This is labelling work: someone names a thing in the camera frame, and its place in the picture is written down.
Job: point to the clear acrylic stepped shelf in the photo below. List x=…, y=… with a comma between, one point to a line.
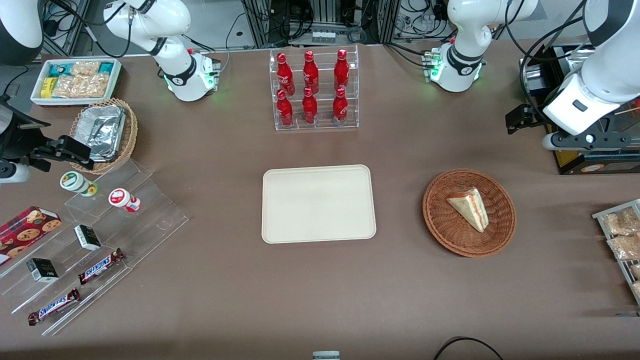
x=150, y=220

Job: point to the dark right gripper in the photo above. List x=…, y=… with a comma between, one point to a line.
x=20, y=136

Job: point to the aluminium frame rack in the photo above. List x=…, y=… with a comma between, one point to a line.
x=257, y=22

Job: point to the red tartan cookie box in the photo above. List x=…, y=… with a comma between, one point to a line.
x=25, y=232

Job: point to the red lid yogurt cup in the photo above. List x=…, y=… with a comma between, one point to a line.
x=121, y=198

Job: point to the aluminium foil tray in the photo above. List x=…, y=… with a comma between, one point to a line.
x=102, y=130

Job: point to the clear acrylic bottle rack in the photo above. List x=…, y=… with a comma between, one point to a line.
x=325, y=82

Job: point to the red cola bottle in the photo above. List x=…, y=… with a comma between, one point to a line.
x=284, y=72
x=340, y=107
x=309, y=107
x=284, y=110
x=341, y=70
x=310, y=72

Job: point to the clear bag of pastries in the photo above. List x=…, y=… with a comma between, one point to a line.
x=620, y=222
x=625, y=247
x=636, y=290
x=636, y=271

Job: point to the green lid yogurt cup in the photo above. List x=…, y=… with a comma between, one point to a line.
x=75, y=182

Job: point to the white snack bin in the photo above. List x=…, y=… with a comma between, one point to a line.
x=75, y=101

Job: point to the beige plastic tray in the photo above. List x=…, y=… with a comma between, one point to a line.
x=318, y=204

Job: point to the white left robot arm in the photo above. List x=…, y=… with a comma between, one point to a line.
x=465, y=30

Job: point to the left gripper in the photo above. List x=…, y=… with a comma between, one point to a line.
x=539, y=118

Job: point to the white power strip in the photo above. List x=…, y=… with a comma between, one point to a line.
x=323, y=37

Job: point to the small black box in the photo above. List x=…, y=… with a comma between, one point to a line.
x=87, y=237
x=42, y=270

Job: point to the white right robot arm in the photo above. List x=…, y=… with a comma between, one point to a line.
x=180, y=70

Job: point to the snickers chocolate bar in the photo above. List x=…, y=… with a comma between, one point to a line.
x=100, y=266
x=54, y=306

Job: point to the light tan wicker basket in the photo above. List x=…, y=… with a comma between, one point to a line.
x=131, y=130

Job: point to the yellow snack pack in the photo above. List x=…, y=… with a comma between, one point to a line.
x=47, y=87

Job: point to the small grey device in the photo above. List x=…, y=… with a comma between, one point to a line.
x=326, y=356

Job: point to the teal snack packet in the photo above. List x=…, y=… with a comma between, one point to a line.
x=61, y=70
x=106, y=68

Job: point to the large clear cracker bag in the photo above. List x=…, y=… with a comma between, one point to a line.
x=82, y=86

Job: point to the round brown wicker basket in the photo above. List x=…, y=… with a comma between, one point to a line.
x=450, y=235

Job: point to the small clear cracker bag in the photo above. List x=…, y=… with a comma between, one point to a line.
x=85, y=68

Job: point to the triangular sandwich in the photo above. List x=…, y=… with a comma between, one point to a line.
x=470, y=207

